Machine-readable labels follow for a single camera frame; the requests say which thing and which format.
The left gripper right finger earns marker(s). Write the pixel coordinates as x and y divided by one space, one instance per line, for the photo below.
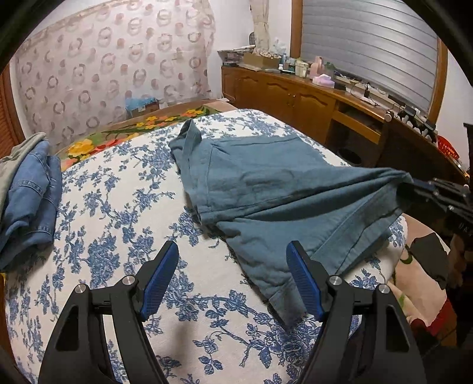
364 337

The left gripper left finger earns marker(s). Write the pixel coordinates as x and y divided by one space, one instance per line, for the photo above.
77 349

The teal blue shorts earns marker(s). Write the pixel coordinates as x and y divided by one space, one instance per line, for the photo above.
263 192

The wooden sideboard cabinet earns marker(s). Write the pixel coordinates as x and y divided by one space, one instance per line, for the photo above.
339 120

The blue floral white bedsheet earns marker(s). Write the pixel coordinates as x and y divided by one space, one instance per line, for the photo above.
213 325

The folded blue denim jeans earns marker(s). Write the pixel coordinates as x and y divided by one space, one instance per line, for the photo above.
31 204

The grey window roller blind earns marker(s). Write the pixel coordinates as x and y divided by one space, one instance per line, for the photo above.
381 41

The pink tissue box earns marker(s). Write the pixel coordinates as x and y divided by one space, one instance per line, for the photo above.
323 80

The folded grey-green garment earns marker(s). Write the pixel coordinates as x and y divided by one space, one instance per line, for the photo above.
10 163

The colourful floral blanket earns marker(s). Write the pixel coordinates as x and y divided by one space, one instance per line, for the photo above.
117 133

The wooden louvered wardrobe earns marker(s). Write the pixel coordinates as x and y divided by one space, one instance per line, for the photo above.
11 133

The cardboard box on cabinet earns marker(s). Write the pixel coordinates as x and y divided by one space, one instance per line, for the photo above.
261 62

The cardboard box with blue bag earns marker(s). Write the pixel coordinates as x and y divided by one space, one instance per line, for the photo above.
139 106

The beige tied side curtain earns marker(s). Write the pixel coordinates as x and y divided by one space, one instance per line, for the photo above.
259 11

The circle patterned sheer curtain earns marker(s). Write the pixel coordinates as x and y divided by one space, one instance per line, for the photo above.
88 70

